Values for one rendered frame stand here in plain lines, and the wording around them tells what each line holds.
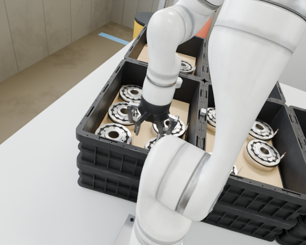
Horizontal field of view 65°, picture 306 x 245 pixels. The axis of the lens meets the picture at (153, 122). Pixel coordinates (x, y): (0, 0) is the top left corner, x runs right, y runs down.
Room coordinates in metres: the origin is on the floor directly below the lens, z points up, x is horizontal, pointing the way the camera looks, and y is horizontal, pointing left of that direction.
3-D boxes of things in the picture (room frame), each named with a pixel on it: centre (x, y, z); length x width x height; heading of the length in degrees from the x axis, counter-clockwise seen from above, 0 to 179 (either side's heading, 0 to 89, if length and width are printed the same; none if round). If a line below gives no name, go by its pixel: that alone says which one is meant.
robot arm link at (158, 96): (0.50, 0.01, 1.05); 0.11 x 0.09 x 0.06; 174
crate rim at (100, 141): (0.56, 0.02, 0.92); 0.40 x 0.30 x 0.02; 179
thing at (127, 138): (0.46, 0.10, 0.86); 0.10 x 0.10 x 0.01
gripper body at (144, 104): (0.48, 0.01, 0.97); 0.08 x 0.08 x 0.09
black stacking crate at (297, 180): (0.56, -0.28, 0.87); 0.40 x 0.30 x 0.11; 179
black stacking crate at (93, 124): (0.56, 0.02, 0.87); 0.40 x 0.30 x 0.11; 179
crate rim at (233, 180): (0.56, -0.28, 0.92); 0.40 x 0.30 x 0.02; 179
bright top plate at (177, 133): (0.56, -0.05, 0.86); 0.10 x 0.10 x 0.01
